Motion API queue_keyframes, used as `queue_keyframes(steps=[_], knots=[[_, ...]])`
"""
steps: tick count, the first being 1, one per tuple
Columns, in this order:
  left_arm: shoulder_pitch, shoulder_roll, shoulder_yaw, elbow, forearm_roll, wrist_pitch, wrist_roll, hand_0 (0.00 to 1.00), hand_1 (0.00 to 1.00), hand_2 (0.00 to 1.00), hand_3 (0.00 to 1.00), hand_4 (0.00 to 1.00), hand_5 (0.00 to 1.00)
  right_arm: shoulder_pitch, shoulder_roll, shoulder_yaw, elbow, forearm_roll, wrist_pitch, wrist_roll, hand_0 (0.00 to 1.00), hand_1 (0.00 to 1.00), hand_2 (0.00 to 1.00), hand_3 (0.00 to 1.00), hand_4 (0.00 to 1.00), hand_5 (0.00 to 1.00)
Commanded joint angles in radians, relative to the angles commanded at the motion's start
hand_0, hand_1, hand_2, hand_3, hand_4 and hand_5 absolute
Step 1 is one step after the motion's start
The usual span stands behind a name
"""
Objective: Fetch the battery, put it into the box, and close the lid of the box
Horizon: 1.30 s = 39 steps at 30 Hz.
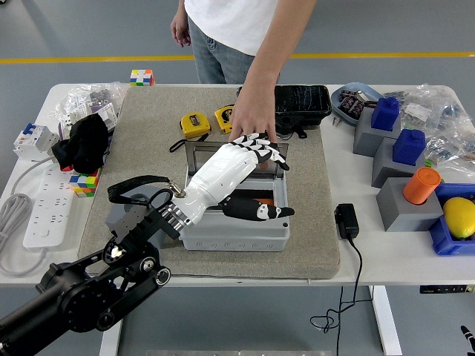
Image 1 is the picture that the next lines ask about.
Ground blue plastic bin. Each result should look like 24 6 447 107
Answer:
428 182 475 257

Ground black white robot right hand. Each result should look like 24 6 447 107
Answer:
459 325 475 353

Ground person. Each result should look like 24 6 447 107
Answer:
184 0 283 85

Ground person's right hand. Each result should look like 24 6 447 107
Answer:
170 10 192 48

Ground yellow tape measure 5m print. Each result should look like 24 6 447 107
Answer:
214 105 235 134

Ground black adapter cord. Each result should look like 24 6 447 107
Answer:
309 237 374 356

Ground black glove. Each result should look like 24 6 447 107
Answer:
51 113 111 174

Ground black plastic tray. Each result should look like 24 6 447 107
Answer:
273 85 333 139

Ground white blue circuit breaker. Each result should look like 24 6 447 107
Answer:
13 122 60 162

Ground clear bag of small parts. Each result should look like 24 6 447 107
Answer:
50 82 129 140

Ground cube puzzle with white cross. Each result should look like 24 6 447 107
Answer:
129 69 156 88

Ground black table control panel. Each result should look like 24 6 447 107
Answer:
419 284 475 294

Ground grey block holder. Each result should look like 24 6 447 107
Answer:
376 177 445 233
371 136 427 189
353 107 402 157

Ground multicolour cube puzzle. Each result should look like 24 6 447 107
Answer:
68 168 102 197

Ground white table leg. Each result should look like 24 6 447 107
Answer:
99 320 126 356
369 285 404 356

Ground yellow lemon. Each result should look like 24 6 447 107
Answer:
442 197 475 240

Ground white power strip cable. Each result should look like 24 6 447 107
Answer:
0 155 56 277

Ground grey electrical enclosure box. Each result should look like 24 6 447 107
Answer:
180 174 291 253

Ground grey-brown mat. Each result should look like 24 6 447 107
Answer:
77 85 341 280

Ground clear bags of components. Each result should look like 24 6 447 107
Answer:
384 83 475 175

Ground smoky transparent box lid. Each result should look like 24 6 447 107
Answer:
184 142 289 181

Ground white power strip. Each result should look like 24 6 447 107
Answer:
22 165 75 249

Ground black power adapter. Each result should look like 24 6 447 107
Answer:
333 202 360 240

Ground person's left hand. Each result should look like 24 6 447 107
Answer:
229 87 278 144

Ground blue plastic block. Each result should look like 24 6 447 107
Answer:
392 128 427 167
370 96 402 133

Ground light blue dish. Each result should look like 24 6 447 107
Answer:
330 82 385 125

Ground grey block with round hole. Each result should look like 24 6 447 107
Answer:
105 192 179 248

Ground yellow tape measure with strap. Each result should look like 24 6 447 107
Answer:
169 113 212 153

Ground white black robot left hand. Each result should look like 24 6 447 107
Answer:
170 132 296 227

